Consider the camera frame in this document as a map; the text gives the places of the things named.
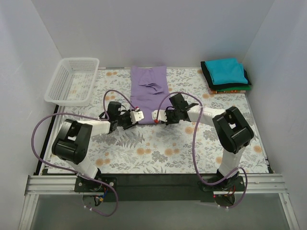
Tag floral table cloth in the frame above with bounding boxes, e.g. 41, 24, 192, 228
61, 68, 255, 173

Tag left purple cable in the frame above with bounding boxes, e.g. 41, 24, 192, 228
31, 89, 119, 217

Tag black folded t shirt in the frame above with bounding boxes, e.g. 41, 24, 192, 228
201, 61, 252, 91

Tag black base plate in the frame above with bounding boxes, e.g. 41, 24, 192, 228
74, 173, 248, 202

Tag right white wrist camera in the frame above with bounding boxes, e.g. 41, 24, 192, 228
151, 110, 167, 124

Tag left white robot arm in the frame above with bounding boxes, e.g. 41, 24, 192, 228
52, 102, 144, 179

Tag teal folded t shirt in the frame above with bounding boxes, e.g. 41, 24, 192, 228
204, 58, 248, 85

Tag green folded t shirt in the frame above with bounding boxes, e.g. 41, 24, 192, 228
216, 85, 251, 93

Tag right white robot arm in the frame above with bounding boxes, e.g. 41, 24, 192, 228
156, 92, 254, 186

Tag white plastic basket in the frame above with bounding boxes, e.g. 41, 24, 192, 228
44, 57, 99, 107

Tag purple t shirt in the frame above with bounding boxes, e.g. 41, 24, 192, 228
130, 66, 169, 125

